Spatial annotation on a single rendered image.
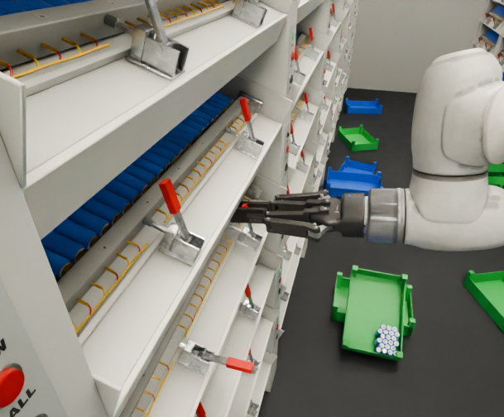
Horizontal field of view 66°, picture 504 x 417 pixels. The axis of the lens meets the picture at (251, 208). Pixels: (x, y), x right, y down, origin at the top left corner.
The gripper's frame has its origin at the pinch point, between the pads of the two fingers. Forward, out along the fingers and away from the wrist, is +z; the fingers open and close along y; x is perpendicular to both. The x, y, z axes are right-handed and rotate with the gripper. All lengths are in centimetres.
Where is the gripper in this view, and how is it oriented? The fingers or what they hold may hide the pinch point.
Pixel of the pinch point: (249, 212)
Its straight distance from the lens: 70.4
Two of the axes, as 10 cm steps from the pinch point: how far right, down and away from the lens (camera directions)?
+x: -1.5, -8.5, -5.1
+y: 2.7, -5.3, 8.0
